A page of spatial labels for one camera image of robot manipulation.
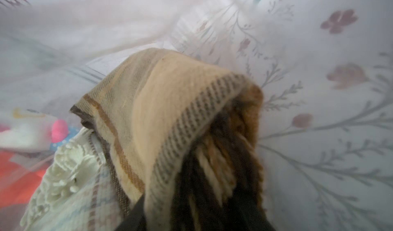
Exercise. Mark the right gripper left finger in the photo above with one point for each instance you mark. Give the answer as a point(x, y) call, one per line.
point(135, 220)

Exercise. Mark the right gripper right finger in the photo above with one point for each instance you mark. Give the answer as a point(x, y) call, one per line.
point(248, 216)

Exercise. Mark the beige brown fringed scarf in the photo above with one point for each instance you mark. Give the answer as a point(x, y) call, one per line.
point(180, 132)

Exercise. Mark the clear plastic vacuum bag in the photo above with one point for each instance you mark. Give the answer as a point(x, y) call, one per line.
point(325, 67)

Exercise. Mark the cream knitted scarf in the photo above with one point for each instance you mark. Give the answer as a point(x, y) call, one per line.
point(76, 192)

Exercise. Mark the red orange plush toy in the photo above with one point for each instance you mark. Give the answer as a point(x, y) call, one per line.
point(20, 178)

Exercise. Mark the white pink plush toy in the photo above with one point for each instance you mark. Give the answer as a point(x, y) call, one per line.
point(29, 131)

